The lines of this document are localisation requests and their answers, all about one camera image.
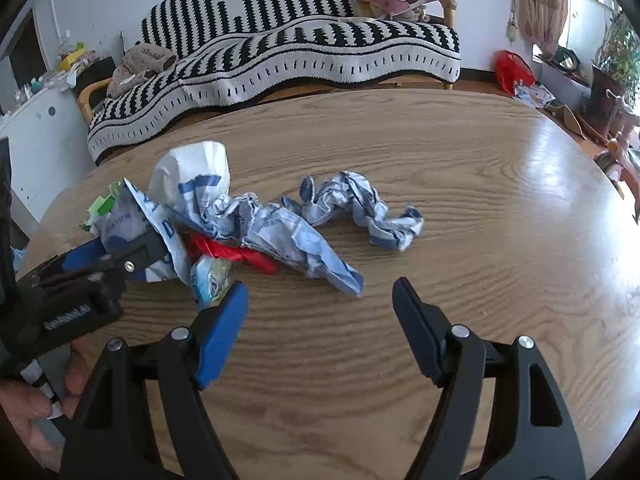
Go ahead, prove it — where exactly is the green and white torn box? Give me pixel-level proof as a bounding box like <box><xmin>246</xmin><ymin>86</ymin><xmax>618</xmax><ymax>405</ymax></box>
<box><xmin>79</xmin><ymin>182</ymin><xmax>122</xmax><ymax>232</ymax></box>

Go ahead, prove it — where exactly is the person's left hand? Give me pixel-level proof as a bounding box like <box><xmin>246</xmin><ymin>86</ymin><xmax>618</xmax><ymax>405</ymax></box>
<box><xmin>1</xmin><ymin>337</ymin><xmax>91</xmax><ymax>470</ymax></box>

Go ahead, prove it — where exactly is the blue white plastic bag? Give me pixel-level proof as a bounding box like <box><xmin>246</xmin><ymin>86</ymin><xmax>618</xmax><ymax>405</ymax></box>
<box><xmin>86</xmin><ymin>174</ymin><xmax>363</xmax><ymax>296</ymax></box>

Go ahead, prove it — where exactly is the red plastic wrapper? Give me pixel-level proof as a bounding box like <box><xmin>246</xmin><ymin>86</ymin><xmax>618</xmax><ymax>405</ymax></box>
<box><xmin>182</xmin><ymin>232</ymin><xmax>279</xmax><ymax>274</ymax></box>

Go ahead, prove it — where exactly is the small blue snack packet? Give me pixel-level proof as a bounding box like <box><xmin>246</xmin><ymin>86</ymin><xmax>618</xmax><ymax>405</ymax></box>
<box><xmin>190</xmin><ymin>255</ymin><xmax>233</xmax><ymax>310</ymax></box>

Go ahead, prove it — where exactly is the white crumpled paper bag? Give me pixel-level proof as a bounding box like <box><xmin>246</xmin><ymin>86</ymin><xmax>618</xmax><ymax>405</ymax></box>
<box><xmin>148</xmin><ymin>140</ymin><xmax>230</xmax><ymax>207</ymax></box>

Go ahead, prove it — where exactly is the white side cabinet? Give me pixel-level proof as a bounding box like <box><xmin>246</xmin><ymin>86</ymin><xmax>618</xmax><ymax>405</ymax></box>
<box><xmin>1</xmin><ymin>89</ymin><xmax>96</xmax><ymax>221</ymax></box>

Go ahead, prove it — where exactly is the crumpled blue white wrapper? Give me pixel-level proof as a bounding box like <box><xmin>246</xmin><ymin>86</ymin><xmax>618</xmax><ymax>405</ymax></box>
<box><xmin>281</xmin><ymin>170</ymin><xmax>424</xmax><ymax>252</ymax></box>

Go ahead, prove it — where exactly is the beige knitted garment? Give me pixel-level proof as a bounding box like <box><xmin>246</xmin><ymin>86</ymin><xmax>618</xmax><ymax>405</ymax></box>
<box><xmin>106</xmin><ymin>42</ymin><xmax>177</xmax><ymax>99</ymax></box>

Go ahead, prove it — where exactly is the black white striped sofa blanket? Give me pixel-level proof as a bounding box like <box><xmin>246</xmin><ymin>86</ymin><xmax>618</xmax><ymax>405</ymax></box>
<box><xmin>87</xmin><ymin>0</ymin><xmax>461</xmax><ymax>162</ymax></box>

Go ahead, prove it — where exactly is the pink children's tricycle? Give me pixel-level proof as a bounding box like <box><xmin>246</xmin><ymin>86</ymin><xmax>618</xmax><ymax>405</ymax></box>
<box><xmin>593</xmin><ymin>127</ymin><xmax>640</xmax><ymax>222</ymax></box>

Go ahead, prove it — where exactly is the red plastic bag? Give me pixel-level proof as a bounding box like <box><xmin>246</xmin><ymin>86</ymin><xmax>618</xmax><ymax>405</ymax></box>
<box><xmin>494</xmin><ymin>50</ymin><xmax>536</xmax><ymax>96</ymax></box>

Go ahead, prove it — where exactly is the potted green plant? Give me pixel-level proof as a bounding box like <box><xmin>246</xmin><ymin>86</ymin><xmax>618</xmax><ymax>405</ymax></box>
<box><xmin>594</xmin><ymin>10</ymin><xmax>639</xmax><ymax>112</ymax></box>

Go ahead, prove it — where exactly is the patterned beige curtain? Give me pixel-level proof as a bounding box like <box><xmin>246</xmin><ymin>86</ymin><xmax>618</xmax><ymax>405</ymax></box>
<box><xmin>516</xmin><ymin>0</ymin><xmax>568</xmax><ymax>58</ymax></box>

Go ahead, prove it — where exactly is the wooden sofa frame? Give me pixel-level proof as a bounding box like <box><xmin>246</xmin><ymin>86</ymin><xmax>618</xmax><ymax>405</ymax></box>
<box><xmin>76</xmin><ymin>78</ymin><xmax>112</xmax><ymax>125</ymax></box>

